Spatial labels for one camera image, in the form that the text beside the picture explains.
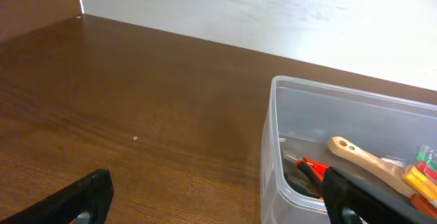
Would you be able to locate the red handled cutting pliers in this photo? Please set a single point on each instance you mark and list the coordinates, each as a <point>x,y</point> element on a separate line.
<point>313,170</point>

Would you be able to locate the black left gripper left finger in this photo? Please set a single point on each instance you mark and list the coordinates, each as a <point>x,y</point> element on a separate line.
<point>91,195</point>

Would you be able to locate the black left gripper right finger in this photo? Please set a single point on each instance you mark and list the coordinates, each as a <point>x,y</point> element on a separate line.
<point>350,200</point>

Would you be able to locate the clear plastic container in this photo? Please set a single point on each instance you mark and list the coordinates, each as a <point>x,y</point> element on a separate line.
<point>304,115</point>

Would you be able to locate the clear screwdriver bit case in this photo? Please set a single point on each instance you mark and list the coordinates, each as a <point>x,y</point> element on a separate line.
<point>420,173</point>

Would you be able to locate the wooden handled orange scraper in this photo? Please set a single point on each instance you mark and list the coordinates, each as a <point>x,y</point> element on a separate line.
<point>385,170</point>

